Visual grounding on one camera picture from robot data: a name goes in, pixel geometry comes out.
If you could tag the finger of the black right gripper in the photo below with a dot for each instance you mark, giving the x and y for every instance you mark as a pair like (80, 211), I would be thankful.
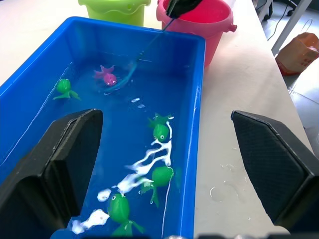
(182, 7)

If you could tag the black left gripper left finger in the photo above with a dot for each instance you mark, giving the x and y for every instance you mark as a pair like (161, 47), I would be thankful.
(37, 179)

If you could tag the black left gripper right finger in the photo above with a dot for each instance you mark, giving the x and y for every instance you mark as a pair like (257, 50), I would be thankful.
(276, 161)

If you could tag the blue hand fishing net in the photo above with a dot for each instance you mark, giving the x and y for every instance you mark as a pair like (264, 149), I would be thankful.
(152, 42)

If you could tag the pink plastic bucket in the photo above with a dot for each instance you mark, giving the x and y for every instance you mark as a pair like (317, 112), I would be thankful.
(199, 27)

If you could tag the green plastic bucket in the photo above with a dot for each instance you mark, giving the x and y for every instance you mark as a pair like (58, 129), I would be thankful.
(117, 12)

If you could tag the green toy fish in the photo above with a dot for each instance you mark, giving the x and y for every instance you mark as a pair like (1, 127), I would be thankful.
(119, 206)
(160, 130)
(160, 175)
(63, 86)

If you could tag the blue plastic tub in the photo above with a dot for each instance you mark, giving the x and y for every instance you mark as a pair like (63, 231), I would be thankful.
(139, 82)

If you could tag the pink toy fish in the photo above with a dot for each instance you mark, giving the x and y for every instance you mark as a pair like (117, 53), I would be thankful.
(108, 77)

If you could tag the white metal table leg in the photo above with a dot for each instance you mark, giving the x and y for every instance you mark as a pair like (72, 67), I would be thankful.
(290, 27)

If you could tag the orange paper bag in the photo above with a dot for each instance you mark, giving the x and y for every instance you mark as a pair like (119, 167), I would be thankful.
(299, 53)

